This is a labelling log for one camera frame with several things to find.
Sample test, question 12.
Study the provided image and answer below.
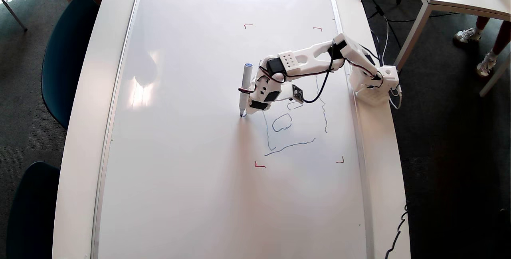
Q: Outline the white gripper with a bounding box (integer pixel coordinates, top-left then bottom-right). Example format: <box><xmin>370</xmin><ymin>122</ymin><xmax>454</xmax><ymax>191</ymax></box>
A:
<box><xmin>244</xmin><ymin>73</ymin><xmax>283</xmax><ymax>115</ymax></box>

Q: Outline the white marker pen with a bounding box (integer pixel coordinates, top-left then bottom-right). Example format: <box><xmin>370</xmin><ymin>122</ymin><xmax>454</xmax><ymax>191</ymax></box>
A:
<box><xmin>239</xmin><ymin>63</ymin><xmax>254</xmax><ymax>118</ymax></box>

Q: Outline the large white whiteboard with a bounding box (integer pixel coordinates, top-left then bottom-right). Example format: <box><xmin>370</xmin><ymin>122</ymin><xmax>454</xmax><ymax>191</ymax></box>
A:
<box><xmin>91</xmin><ymin>0</ymin><xmax>374</xmax><ymax>259</ymax></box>

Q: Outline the dark blue chair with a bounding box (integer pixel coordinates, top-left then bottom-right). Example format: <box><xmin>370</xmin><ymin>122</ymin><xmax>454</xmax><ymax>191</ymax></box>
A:
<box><xmin>6</xmin><ymin>162</ymin><xmax>60</xmax><ymax>259</ymax></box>
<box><xmin>41</xmin><ymin>0</ymin><xmax>99</xmax><ymax>130</ymax></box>

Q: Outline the white striped sneaker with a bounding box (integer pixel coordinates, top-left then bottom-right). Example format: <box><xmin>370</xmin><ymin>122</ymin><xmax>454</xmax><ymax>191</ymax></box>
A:
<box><xmin>454</xmin><ymin>28</ymin><xmax>482</xmax><ymax>45</ymax></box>
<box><xmin>476</xmin><ymin>53</ymin><xmax>498</xmax><ymax>77</ymax></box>

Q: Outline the person in maroon shirt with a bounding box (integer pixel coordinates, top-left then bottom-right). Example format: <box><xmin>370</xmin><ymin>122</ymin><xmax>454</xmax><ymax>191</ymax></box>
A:
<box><xmin>474</xmin><ymin>16</ymin><xmax>511</xmax><ymax>58</ymax></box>

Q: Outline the grey metal leg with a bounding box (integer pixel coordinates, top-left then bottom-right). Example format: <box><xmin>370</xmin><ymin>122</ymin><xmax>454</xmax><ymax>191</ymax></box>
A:
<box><xmin>0</xmin><ymin>0</ymin><xmax>28</xmax><ymax>32</ymax></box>

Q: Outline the red servo wire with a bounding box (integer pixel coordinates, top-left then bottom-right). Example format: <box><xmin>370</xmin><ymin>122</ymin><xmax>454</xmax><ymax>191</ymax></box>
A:
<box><xmin>259</xmin><ymin>65</ymin><xmax>286</xmax><ymax>84</ymax></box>

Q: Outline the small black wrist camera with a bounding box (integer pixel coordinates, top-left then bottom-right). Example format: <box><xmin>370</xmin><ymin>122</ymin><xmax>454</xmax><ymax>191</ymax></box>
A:
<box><xmin>291</xmin><ymin>84</ymin><xmax>305</xmax><ymax>104</ymax></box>

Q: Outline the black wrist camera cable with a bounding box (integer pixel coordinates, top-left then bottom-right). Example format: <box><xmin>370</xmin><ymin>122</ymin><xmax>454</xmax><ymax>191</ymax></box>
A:
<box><xmin>302</xmin><ymin>40</ymin><xmax>337</xmax><ymax>104</ymax></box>

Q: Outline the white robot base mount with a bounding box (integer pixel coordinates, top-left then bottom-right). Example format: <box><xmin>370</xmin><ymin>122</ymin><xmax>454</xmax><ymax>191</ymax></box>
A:
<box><xmin>349</xmin><ymin>65</ymin><xmax>400</xmax><ymax>106</ymax></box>

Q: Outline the white usb cable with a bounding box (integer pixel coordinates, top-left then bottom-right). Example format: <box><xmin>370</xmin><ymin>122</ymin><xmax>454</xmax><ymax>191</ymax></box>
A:
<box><xmin>381</xmin><ymin>18</ymin><xmax>403</xmax><ymax>110</ymax></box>

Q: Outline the black power cable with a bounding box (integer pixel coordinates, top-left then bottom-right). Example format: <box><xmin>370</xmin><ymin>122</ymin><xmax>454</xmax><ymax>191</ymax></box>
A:
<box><xmin>339</xmin><ymin>0</ymin><xmax>394</xmax><ymax>52</ymax></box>

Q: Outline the black braided cable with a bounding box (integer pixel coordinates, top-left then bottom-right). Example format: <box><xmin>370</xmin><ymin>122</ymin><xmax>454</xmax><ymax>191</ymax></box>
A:
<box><xmin>384</xmin><ymin>203</ymin><xmax>409</xmax><ymax>259</ymax></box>

